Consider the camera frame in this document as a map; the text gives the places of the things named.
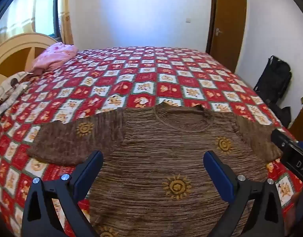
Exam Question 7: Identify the red checkered printed bedspread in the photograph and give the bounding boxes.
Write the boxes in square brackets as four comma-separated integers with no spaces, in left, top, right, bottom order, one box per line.
[0,46,303,237]

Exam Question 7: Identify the brown wooden cabinet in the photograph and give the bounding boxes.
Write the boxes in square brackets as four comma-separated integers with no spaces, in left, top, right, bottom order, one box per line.
[289,89,303,145]

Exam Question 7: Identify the brown knitted sun-print sweater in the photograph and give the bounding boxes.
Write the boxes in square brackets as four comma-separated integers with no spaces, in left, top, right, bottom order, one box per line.
[27,102,283,237]

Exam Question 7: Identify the yellow patterned curtain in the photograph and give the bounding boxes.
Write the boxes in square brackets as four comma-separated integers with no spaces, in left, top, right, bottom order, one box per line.
[60,0,74,45]

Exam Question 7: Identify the brown wooden door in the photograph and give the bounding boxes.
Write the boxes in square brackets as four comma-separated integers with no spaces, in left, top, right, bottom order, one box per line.
[206,0,247,73]

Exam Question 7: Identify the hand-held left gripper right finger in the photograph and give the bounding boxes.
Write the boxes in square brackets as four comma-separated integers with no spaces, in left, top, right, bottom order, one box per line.
[203,150,290,237]

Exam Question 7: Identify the beige patterned cloth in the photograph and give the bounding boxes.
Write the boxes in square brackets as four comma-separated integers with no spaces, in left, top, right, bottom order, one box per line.
[0,71,34,126]

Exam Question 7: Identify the cream wooden headboard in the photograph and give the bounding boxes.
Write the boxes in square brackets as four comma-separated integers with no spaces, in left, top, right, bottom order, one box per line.
[0,33,58,89]

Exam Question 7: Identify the pink floral blanket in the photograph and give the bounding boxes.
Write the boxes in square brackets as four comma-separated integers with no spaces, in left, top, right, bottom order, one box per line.
[30,42,79,76]

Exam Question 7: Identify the window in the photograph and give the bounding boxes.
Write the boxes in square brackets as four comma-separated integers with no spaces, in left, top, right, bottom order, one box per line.
[35,0,62,40]

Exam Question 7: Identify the large black backpack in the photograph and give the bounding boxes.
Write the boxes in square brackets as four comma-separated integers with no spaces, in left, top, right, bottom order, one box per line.
[253,55,292,103]

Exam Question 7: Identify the small black bag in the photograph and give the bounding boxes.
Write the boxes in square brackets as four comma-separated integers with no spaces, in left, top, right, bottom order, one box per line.
[269,101,292,129]

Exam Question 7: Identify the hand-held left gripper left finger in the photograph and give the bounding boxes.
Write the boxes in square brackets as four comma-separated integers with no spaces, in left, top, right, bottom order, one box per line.
[22,150,104,237]

